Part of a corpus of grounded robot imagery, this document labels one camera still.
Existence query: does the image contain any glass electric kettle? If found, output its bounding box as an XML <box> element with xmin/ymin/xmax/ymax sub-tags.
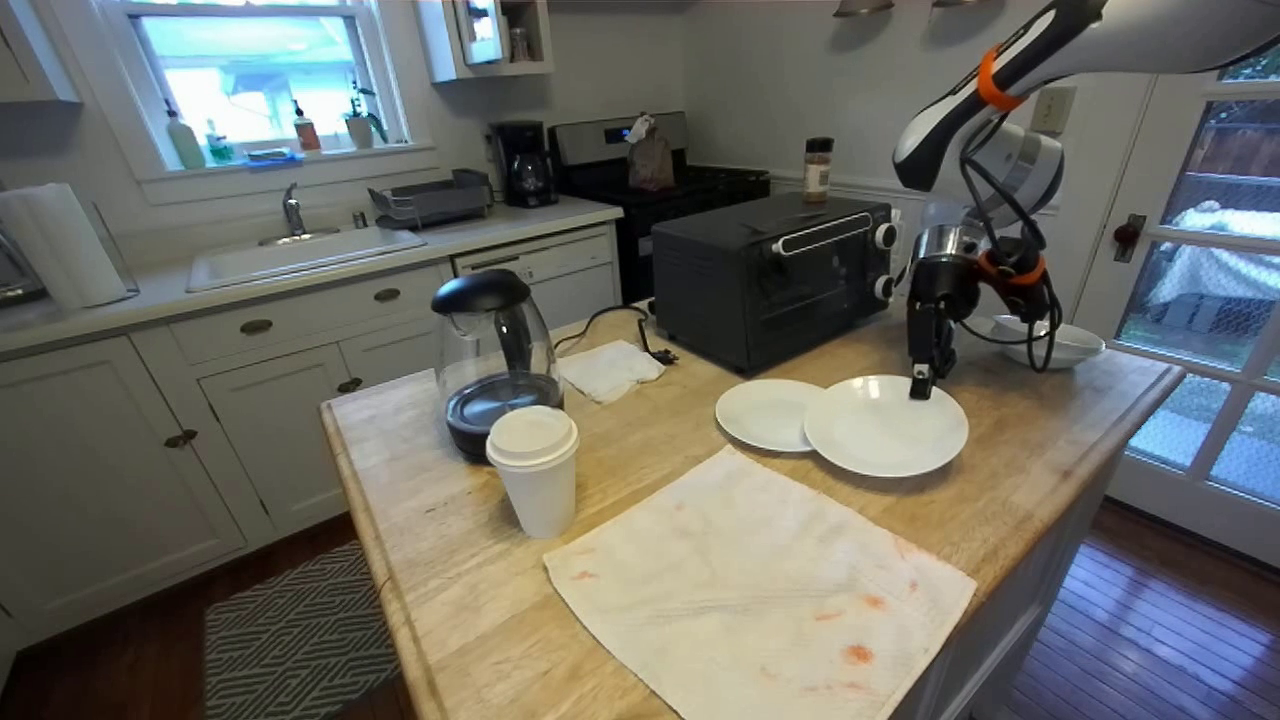
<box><xmin>429</xmin><ymin>269</ymin><xmax>568</xmax><ymax>466</ymax></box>

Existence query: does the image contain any spice jar with black lid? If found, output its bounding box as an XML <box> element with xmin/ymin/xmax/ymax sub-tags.
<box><xmin>801</xmin><ymin>130</ymin><xmax>841</xmax><ymax>202</ymax></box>

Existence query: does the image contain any white glass panel door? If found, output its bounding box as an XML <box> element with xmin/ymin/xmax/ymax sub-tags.
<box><xmin>1075</xmin><ymin>37</ymin><xmax>1280</xmax><ymax>573</ymax></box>

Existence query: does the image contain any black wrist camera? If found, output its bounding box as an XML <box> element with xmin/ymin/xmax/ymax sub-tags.
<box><xmin>985</xmin><ymin>255</ymin><xmax>1063</xmax><ymax>333</ymax></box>

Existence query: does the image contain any white wooden-top kitchen island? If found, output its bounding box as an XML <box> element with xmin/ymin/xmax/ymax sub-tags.
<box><xmin>315</xmin><ymin>313</ymin><xmax>1188</xmax><ymax>720</ymax></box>

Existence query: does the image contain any white framed kitchen window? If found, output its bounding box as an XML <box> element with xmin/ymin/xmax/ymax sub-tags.
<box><xmin>98</xmin><ymin>0</ymin><xmax>433</xmax><ymax>177</ymax></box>

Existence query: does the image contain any small teal bottle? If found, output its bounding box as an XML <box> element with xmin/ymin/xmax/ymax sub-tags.
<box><xmin>206</xmin><ymin>114</ymin><xmax>239</xmax><ymax>168</ymax></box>

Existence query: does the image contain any white kitchen sink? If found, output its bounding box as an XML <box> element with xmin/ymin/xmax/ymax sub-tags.
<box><xmin>185</xmin><ymin>223</ymin><xmax>429</xmax><ymax>294</ymax></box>

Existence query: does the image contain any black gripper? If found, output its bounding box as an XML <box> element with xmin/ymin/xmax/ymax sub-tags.
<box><xmin>906</xmin><ymin>219</ymin><xmax>1001</xmax><ymax>404</ymax></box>

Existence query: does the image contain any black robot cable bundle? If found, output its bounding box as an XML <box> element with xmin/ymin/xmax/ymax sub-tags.
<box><xmin>952</xmin><ymin>110</ymin><xmax>1063</xmax><ymax>375</ymax></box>

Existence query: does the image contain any blue sponge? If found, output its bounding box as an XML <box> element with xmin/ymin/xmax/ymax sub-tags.
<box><xmin>235</xmin><ymin>148</ymin><xmax>308</xmax><ymax>177</ymax></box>

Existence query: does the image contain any large white plate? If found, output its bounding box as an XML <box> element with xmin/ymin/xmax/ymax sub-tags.
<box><xmin>801</xmin><ymin>371</ymin><xmax>974</xmax><ymax>482</ymax></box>

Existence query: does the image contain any white kitchen counter cabinet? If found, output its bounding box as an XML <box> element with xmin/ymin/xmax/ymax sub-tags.
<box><xmin>0</xmin><ymin>195</ymin><xmax>627</xmax><ymax>654</ymax></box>

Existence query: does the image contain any small white plate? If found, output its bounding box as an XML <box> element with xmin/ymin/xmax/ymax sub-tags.
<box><xmin>711</xmin><ymin>375</ymin><xmax>831</xmax><ymax>458</ymax></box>

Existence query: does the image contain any black kettle power cord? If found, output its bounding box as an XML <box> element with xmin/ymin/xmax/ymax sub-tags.
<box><xmin>554</xmin><ymin>300</ymin><xmax>681</xmax><ymax>368</ymax></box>

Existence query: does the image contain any white soap bottle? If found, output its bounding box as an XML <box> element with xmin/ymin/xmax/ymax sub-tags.
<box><xmin>163</xmin><ymin>101</ymin><xmax>214</xmax><ymax>177</ymax></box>

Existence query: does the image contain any white wall light switch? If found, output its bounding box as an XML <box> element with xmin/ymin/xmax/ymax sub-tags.
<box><xmin>1033</xmin><ymin>79</ymin><xmax>1082</xmax><ymax>139</ymax></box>

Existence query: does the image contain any white shallow bowl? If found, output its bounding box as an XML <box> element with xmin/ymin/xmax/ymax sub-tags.
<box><xmin>987</xmin><ymin>313</ymin><xmax>1109</xmax><ymax>375</ymax></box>

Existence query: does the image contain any white folded napkin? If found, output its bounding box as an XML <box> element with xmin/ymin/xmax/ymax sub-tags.
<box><xmin>554</xmin><ymin>336</ymin><xmax>668</xmax><ymax>409</ymax></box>

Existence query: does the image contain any white wall cabinet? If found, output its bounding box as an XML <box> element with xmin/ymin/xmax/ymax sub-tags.
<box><xmin>415</xmin><ymin>0</ymin><xmax>556</xmax><ymax>86</ymax></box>

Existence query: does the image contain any white lidded paper cup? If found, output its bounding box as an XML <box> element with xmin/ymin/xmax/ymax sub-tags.
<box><xmin>484</xmin><ymin>404</ymin><xmax>583</xmax><ymax>539</ymax></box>

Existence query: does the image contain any metal dish rack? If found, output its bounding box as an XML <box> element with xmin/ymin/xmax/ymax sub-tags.
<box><xmin>368</xmin><ymin>168</ymin><xmax>496</xmax><ymax>230</ymax></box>

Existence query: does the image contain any black kitchen stove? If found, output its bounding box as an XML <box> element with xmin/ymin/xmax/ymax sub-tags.
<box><xmin>550</xmin><ymin>110</ymin><xmax>775</xmax><ymax>308</ymax></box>

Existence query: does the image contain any brown paper bag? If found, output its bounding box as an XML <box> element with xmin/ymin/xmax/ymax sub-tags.
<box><xmin>626</xmin><ymin>110</ymin><xmax>681</xmax><ymax>195</ymax></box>

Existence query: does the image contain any white paper towel roll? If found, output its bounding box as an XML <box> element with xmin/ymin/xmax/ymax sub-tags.
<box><xmin>0</xmin><ymin>180</ymin><xmax>138</xmax><ymax>313</ymax></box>

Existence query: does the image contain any black toaster oven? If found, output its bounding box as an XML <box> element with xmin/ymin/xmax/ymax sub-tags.
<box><xmin>647</xmin><ymin>193</ymin><xmax>906</xmax><ymax>381</ymax></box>

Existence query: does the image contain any stained white cloth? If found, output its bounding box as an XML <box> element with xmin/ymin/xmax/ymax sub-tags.
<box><xmin>541</xmin><ymin>442</ymin><xmax>981</xmax><ymax>720</ymax></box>

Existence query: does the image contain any black coffee maker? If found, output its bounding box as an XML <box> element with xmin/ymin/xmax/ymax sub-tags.
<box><xmin>484</xmin><ymin>114</ymin><xmax>560</xmax><ymax>212</ymax></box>

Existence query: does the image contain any chrome sink faucet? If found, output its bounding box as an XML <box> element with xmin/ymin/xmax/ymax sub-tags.
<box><xmin>278</xmin><ymin>180</ymin><xmax>311</xmax><ymax>240</ymax></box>

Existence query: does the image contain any grey patterned floor rug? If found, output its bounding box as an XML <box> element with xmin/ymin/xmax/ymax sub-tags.
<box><xmin>202</xmin><ymin>536</ymin><xmax>403</xmax><ymax>720</ymax></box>

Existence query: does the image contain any jar with green plant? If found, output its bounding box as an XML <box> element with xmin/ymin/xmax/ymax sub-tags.
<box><xmin>339</xmin><ymin>79</ymin><xmax>391</xmax><ymax>152</ymax></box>

